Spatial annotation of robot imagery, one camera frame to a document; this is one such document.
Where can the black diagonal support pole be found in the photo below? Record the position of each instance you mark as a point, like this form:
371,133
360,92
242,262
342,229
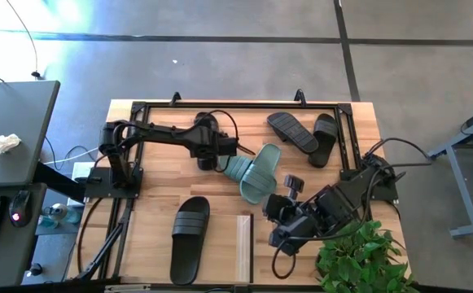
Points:
102,252

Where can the clear teal water bottle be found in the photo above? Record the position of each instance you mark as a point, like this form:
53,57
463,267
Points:
59,211

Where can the white power strip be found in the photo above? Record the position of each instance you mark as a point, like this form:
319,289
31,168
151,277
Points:
82,169

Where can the green rubber slide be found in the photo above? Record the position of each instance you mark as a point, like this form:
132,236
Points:
260,179
236,169

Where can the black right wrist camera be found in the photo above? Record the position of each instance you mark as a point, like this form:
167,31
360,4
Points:
294,183

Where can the black rubber slide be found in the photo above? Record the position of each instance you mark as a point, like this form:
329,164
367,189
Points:
189,252
208,164
291,130
323,138

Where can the black desk support bar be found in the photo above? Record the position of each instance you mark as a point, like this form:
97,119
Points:
57,181

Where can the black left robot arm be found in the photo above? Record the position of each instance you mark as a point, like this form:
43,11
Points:
158,133

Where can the white crumpled tissue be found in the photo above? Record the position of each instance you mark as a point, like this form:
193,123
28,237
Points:
4,144

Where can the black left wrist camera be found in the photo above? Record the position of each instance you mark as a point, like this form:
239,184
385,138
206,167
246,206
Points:
227,146

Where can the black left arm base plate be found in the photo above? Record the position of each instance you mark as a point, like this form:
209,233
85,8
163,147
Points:
97,183

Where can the black metal table frame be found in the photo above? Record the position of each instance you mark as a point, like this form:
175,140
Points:
260,106

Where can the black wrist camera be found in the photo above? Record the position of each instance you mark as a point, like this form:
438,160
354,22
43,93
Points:
294,183
227,146

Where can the silver metal bar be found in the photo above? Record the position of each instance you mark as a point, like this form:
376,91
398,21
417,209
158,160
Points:
126,288

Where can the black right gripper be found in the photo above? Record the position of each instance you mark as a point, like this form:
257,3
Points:
307,217

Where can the black round knob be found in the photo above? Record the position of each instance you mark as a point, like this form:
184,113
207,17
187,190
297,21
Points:
36,269

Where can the black computer mouse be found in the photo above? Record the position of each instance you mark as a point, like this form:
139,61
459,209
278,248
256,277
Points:
19,209

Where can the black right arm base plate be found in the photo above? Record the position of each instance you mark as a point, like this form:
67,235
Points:
386,193

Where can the green leafy potted plant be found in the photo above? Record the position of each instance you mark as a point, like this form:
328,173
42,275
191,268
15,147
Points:
354,256

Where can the black frame clamp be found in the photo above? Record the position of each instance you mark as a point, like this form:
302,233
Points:
300,97
175,99

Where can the dark grey desk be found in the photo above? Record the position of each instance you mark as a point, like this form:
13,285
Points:
16,260

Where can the wooden shelf with black frame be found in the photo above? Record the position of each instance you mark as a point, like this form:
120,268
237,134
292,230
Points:
146,248

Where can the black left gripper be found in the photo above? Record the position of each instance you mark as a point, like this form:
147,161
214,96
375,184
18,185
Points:
203,140

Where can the grey metal table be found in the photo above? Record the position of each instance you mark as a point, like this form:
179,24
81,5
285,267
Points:
462,183

